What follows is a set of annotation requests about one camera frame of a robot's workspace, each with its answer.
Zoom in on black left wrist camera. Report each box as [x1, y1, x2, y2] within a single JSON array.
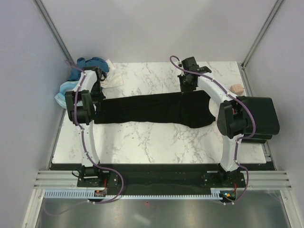
[[95, 67, 107, 82]]

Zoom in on aluminium frame rail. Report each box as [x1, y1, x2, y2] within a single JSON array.
[[34, 171, 291, 190]]

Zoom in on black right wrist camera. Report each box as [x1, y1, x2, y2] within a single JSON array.
[[181, 57, 212, 74]]

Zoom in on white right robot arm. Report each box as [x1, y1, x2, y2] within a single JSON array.
[[178, 70, 256, 187]]

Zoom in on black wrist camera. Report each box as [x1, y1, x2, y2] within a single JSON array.
[[95, 67, 107, 82], [181, 57, 212, 74]]

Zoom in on light blue ring toy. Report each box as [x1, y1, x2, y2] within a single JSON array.
[[55, 81, 78, 109]]

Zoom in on pink foam cube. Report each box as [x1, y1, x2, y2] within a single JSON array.
[[230, 84, 244, 95]]

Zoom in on white t shirt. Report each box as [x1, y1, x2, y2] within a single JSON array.
[[100, 59, 124, 88]]

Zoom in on black t shirt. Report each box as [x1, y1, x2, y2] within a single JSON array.
[[94, 91, 216, 128]]

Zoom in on blue t shirt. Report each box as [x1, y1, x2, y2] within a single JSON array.
[[68, 57, 110, 81]]

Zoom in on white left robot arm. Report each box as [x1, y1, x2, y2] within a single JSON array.
[[65, 66, 105, 187]]

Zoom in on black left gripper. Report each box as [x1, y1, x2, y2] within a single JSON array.
[[90, 80, 106, 112]]

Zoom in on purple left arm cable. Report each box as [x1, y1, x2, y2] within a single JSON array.
[[44, 59, 124, 216]]

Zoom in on black and pink drawer box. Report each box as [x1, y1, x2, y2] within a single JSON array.
[[237, 96, 280, 144]]

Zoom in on white slotted cable duct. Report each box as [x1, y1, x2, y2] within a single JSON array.
[[44, 189, 230, 200]]

